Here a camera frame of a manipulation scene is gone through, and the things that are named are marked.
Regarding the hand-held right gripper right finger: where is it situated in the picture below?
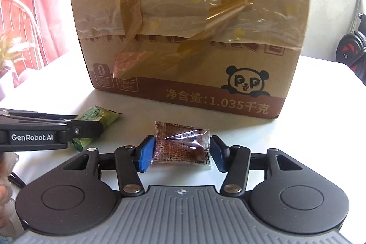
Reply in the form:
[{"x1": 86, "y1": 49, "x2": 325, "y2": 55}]
[{"x1": 210, "y1": 135, "x2": 304, "y2": 196}]

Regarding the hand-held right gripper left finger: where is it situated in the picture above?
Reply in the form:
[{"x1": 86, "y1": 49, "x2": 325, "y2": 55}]
[{"x1": 61, "y1": 134, "x2": 156, "y2": 196}]

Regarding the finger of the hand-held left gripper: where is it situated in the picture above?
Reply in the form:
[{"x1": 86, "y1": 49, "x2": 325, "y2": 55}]
[
  {"x1": 0, "y1": 108, "x2": 78, "y2": 125},
  {"x1": 67, "y1": 120, "x2": 103, "y2": 139}
]

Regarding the small green white snack packet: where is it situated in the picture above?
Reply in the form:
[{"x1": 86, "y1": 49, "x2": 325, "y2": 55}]
[{"x1": 70, "y1": 106, "x2": 122, "y2": 152}]

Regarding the brown clear snack packet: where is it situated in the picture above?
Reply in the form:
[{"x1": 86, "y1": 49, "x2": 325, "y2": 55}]
[{"x1": 151, "y1": 121, "x2": 214, "y2": 169}]

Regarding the brown cardboard box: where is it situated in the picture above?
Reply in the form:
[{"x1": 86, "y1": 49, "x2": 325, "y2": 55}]
[{"x1": 67, "y1": 0, "x2": 313, "y2": 120}]

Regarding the person's left hand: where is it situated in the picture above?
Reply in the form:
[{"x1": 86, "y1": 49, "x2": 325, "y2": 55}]
[{"x1": 0, "y1": 153, "x2": 18, "y2": 206}]

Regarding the printed red curtain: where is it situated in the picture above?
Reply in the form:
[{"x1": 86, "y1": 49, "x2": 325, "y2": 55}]
[{"x1": 0, "y1": 0, "x2": 85, "y2": 103}]

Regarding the black exercise bike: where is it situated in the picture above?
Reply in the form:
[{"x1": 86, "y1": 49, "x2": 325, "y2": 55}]
[{"x1": 334, "y1": 0, "x2": 366, "y2": 79}]

